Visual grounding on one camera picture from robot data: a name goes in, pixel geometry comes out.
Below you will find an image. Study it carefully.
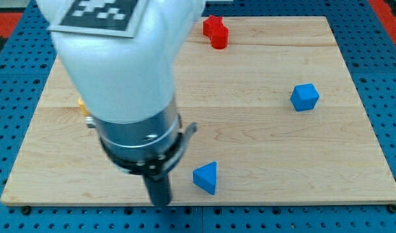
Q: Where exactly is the blue triangle block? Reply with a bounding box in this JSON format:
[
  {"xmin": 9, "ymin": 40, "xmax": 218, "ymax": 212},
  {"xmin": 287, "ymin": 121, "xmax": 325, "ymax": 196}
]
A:
[{"xmin": 192, "ymin": 161, "xmax": 217, "ymax": 195}]

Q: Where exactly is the blue cube block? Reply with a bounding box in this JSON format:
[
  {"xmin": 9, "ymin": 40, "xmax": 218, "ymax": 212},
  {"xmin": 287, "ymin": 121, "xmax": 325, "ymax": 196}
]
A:
[{"xmin": 290, "ymin": 83, "xmax": 320, "ymax": 111}]

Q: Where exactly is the red star block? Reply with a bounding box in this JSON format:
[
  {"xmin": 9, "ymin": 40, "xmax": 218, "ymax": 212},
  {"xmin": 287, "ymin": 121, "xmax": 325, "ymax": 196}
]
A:
[{"xmin": 203, "ymin": 15, "xmax": 223, "ymax": 39}]

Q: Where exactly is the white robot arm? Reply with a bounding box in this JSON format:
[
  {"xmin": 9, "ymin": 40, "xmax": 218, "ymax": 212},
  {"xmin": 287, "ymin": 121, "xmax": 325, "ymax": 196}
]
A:
[{"xmin": 37, "ymin": 0, "xmax": 205, "ymax": 175}]

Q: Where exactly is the red cylinder block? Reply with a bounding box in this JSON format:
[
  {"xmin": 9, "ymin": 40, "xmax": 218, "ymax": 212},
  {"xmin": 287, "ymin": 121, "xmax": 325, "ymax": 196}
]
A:
[{"xmin": 210, "ymin": 25, "xmax": 229, "ymax": 49}]

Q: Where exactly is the wooden board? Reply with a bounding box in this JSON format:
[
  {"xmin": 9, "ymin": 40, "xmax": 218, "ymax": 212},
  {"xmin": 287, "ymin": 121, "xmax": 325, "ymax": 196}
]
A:
[{"xmin": 0, "ymin": 17, "xmax": 396, "ymax": 206}]

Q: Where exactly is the black white fiducial marker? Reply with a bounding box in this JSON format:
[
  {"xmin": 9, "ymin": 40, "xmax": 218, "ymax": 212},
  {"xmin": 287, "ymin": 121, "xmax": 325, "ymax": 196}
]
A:
[{"xmin": 49, "ymin": 0, "xmax": 149, "ymax": 38}]

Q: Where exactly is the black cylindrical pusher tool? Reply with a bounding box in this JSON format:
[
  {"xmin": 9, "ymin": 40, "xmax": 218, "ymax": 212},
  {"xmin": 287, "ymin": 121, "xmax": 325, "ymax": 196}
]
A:
[{"xmin": 143, "ymin": 175, "xmax": 172, "ymax": 208}]

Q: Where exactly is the yellow block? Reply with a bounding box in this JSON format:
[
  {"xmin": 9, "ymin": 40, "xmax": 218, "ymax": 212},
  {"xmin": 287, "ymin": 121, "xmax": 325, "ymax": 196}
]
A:
[{"xmin": 78, "ymin": 98, "xmax": 90, "ymax": 117}]

